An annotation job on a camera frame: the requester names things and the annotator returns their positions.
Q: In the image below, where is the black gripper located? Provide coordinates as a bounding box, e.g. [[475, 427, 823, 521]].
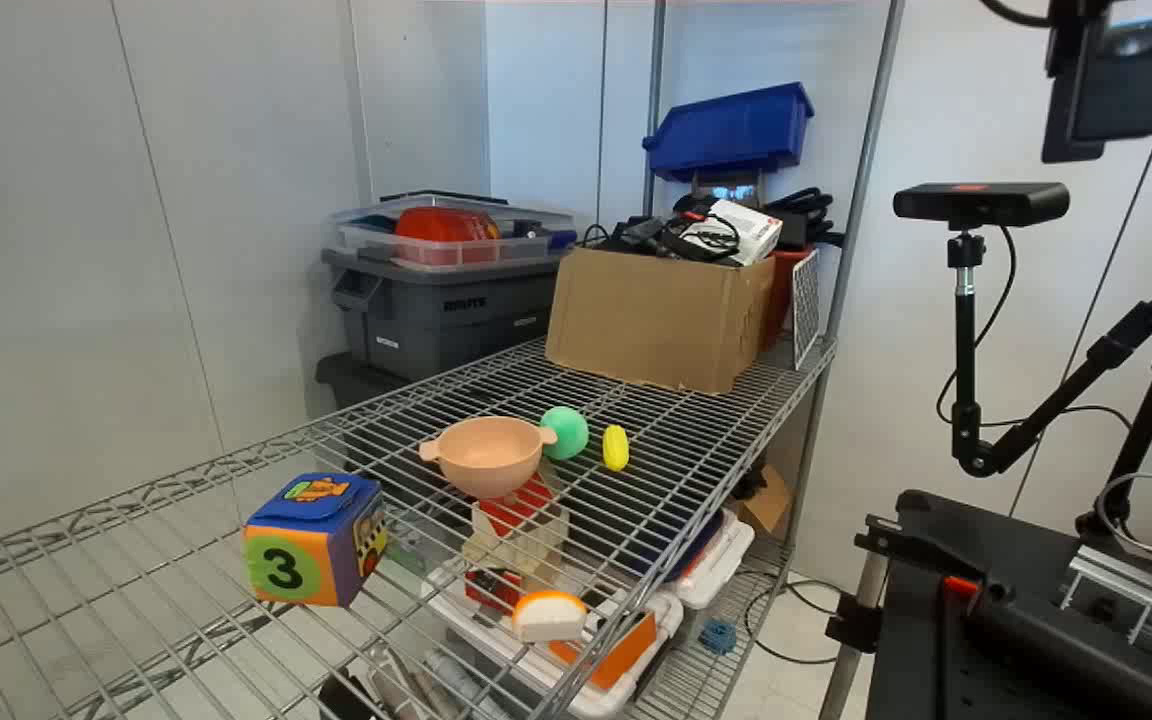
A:
[[1041, 0, 1152, 169]]

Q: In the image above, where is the orange and white toy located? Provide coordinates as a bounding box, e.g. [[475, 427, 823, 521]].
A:
[[509, 586, 593, 647]]

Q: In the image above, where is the white device in cardboard box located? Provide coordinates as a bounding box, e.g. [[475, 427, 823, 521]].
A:
[[706, 195, 789, 267]]

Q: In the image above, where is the brown cardboard box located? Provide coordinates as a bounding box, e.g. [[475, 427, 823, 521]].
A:
[[542, 242, 783, 401]]

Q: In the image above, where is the yellow toy lemon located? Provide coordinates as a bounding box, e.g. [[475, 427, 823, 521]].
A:
[[595, 421, 635, 474]]

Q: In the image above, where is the small blue object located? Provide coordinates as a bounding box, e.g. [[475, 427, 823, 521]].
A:
[[695, 616, 746, 661]]

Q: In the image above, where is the red and white box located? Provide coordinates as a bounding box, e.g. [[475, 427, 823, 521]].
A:
[[460, 474, 578, 619]]

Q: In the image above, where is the colourful number toy cube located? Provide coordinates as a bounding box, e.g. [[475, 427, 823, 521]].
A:
[[239, 468, 394, 611]]

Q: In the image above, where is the blue plastic bin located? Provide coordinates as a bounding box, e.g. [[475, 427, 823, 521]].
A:
[[642, 80, 819, 187]]

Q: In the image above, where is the folded cardboard piece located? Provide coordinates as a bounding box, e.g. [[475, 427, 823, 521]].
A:
[[731, 457, 799, 541]]

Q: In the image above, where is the black cart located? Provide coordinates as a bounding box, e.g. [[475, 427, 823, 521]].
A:
[[823, 486, 1152, 720]]

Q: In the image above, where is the white plastic case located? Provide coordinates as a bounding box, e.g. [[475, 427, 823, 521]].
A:
[[663, 508, 762, 611]]

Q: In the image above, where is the green ball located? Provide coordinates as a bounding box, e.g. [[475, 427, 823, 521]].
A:
[[535, 403, 595, 468]]

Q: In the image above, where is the clear plastic container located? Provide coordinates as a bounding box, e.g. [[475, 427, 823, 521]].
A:
[[327, 187, 580, 277]]

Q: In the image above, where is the gray storage tote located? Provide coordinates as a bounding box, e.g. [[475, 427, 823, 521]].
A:
[[320, 242, 568, 384]]

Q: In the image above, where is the peach plastic bowl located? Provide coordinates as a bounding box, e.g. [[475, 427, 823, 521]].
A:
[[418, 412, 562, 503]]

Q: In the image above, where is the white and orange case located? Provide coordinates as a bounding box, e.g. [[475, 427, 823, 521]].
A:
[[426, 572, 687, 720]]

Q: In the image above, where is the black storage bin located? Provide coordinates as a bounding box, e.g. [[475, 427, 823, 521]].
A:
[[314, 348, 408, 412]]

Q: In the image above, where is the thin hanging cable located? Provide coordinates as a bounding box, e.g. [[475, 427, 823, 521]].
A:
[[1004, 35, 1152, 521]]

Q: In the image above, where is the black stereo camera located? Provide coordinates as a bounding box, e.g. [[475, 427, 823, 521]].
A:
[[890, 181, 1078, 232]]

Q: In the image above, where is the black articulated camera stand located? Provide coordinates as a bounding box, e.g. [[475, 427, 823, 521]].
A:
[[941, 223, 1152, 541]]

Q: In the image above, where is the black cable bundle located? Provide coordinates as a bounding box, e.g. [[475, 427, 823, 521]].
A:
[[580, 185, 850, 265]]

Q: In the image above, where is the metal wire shelf rack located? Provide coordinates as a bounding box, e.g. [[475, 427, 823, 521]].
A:
[[0, 0, 910, 720]]

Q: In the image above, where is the black floor cable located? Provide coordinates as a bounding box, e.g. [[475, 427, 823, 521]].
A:
[[738, 572, 850, 666]]

